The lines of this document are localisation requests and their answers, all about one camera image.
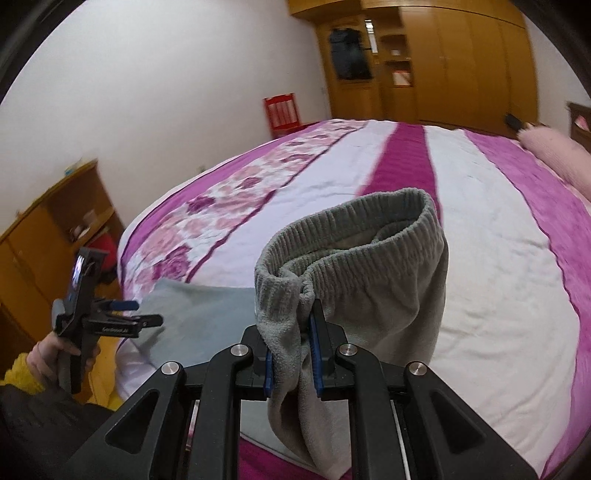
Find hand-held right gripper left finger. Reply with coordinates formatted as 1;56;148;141
60;325;274;480

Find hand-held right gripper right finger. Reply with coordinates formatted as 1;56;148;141
308;299;539;480

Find grey pants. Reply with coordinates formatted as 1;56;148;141
136;187;451;469

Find person's left forearm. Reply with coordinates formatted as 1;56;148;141
0;353;47;394

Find person's left hand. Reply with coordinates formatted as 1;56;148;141
28;335;101;394

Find red cloth item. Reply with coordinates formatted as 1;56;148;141
90;233;117;278

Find low wooden cabinet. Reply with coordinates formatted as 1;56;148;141
0;159;126;370

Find person's black clothing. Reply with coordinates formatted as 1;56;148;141
0;383;123;480

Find purple white striped floral blanket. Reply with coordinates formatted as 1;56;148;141
115;119;591;480

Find red wooden chair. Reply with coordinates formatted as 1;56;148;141
264;92;306;138

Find dark hanging clothes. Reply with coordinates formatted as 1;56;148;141
329;28;373;81

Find pink checkered bolster pillow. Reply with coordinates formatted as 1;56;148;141
519;124;591;197

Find wooden wardrobe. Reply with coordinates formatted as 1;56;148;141
288;0;541;134

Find dark wooden headboard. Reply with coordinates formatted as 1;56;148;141
568;102;591;153

